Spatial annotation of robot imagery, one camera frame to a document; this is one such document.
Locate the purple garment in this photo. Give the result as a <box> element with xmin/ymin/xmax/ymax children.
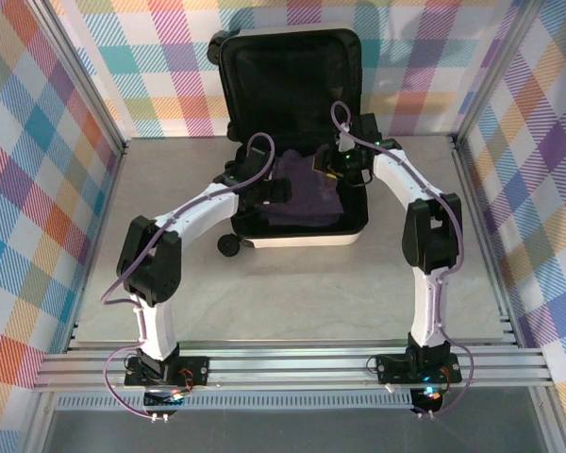
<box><xmin>263</xmin><ymin>148</ymin><xmax>344</xmax><ymax>227</ymax></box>

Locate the white hard-shell suitcase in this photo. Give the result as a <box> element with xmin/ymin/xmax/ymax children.
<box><xmin>207</xmin><ymin>26</ymin><xmax>370</xmax><ymax>259</ymax></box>

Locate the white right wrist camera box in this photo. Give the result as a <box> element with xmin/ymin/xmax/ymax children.
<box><xmin>337</xmin><ymin>122</ymin><xmax>355</xmax><ymax>152</ymax></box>

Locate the aluminium table side rail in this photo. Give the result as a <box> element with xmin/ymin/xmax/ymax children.
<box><xmin>63</xmin><ymin>141</ymin><xmax>133</xmax><ymax>355</ymax></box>
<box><xmin>447</xmin><ymin>136</ymin><xmax>524</xmax><ymax>350</ymax></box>

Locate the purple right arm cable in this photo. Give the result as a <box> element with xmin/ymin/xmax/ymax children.
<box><xmin>329</xmin><ymin>101</ymin><xmax>477</xmax><ymax>419</ymax></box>

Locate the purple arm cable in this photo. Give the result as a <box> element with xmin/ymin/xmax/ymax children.
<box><xmin>329</xmin><ymin>101</ymin><xmax>477</xmax><ymax>419</ymax></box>
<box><xmin>101</xmin><ymin>131</ymin><xmax>278</xmax><ymax>421</ymax></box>

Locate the aluminium frame post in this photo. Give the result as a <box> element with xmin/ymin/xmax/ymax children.
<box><xmin>450</xmin><ymin>0</ymin><xmax>548</xmax><ymax>150</ymax></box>
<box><xmin>25</xmin><ymin>0</ymin><xmax>131</xmax><ymax>157</ymax></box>

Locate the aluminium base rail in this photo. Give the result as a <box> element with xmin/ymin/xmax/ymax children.
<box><xmin>31</xmin><ymin>346</ymin><xmax>556</xmax><ymax>394</ymax></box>

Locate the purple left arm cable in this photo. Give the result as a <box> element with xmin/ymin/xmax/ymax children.
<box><xmin>101</xmin><ymin>131</ymin><xmax>278</xmax><ymax>421</ymax></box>

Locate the grey slotted cable duct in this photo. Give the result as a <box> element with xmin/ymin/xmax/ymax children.
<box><xmin>56</xmin><ymin>394</ymin><xmax>414</xmax><ymax>411</ymax></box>

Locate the aluminium front frame leg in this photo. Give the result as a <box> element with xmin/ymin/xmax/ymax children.
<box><xmin>532</xmin><ymin>386</ymin><xmax>566</xmax><ymax>453</ymax></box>
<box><xmin>21</xmin><ymin>394</ymin><xmax>58</xmax><ymax>453</ymax></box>

